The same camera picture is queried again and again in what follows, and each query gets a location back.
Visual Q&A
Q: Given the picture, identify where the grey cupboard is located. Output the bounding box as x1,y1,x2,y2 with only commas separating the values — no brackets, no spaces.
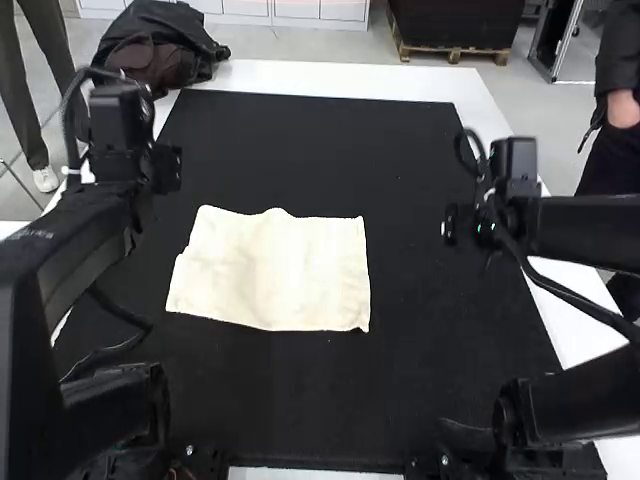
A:
219,0,275,19
272,0,371,29

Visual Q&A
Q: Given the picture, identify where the black crate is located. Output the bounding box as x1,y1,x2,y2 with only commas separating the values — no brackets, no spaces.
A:
387,0,525,49

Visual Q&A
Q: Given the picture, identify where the person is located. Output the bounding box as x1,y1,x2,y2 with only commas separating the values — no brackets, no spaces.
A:
574,0,640,324
0,0,77,194

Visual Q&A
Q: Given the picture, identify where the wooden pallet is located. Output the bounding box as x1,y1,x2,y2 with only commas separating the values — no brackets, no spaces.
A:
391,9,512,66

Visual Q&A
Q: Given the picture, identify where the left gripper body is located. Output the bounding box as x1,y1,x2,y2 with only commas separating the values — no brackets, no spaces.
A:
87,82,156,179

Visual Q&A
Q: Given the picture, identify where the black bag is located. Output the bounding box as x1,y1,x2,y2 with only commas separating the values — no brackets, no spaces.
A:
91,0,232,100

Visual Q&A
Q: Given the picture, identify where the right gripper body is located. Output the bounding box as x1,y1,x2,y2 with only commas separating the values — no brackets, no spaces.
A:
488,135,544,201

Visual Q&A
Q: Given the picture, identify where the pale towel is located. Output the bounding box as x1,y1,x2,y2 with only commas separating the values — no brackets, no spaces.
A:
164,203,372,334

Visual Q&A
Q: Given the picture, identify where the black cable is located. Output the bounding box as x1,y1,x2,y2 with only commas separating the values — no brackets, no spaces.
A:
453,127,490,184
58,64,126,177
59,287,155,384
482,232,640,349

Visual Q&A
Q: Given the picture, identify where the black mat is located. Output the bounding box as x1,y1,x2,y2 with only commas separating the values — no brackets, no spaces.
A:
52,87,609,480

